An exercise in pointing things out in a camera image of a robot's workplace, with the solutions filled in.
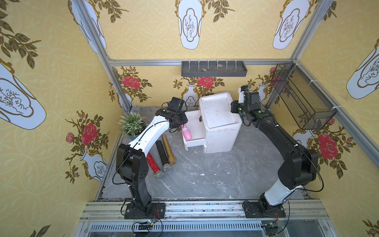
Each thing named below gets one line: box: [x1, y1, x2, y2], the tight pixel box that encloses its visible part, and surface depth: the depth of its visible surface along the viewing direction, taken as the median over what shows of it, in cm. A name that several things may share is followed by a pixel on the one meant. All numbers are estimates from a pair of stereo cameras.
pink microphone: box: [182, 124, 193, 142], surface depth 86 cm
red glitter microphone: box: [146, 152, 165, 181], surface depth 85 cm
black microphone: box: [155, 140, 173, 174], surface depth 90 cm
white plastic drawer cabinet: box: [199, 91, 243, 154], surface depth 86 cm
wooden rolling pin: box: [161, 133, 177, 166], surface depth 94 cm
